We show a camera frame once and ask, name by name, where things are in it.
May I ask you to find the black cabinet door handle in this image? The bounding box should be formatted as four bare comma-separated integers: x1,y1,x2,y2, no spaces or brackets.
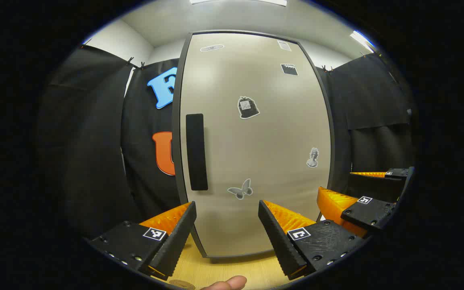
185,113,209,191

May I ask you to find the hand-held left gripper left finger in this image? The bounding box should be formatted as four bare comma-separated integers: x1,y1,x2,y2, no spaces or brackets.
88,201,197,281

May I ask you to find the ceiling light panel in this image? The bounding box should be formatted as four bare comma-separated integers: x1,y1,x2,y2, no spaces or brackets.
350,30,377,53
189,0,288,7

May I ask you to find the beige cabinet door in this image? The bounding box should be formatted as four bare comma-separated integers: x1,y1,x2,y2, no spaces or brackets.
180,33,332,257

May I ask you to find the black backdrop cloth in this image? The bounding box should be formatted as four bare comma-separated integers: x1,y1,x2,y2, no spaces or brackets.
39,44,416,238

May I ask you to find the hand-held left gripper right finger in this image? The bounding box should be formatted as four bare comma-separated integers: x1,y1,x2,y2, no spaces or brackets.
258,199,367,280

